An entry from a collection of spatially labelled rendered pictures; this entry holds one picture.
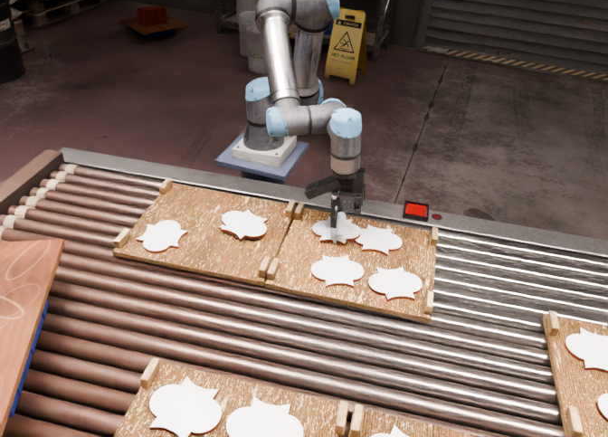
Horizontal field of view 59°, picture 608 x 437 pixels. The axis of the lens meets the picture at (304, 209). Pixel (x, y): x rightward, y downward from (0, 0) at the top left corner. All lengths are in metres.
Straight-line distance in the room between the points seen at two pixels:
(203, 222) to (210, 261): 0.17
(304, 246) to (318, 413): 0.51
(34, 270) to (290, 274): 0.59
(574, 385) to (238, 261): 0.82
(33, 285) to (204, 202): 0.57
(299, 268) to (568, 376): 0.66
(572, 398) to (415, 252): 0.51
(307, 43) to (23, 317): 1.08
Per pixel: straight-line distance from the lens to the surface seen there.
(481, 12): 5.97
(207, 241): 1.49
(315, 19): 1.64
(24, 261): 1.35
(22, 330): 1.20
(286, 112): 1.39
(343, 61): 5.01
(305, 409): 1.13
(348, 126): 1.31
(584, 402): 1.31
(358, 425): 1.08
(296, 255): 1.44
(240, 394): 1.14
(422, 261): 1.48
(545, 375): 1.35
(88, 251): 1.54
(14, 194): 1.79
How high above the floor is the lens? 1.86
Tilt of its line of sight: 35 degrees down
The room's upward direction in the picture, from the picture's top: 4 degrees clockwise
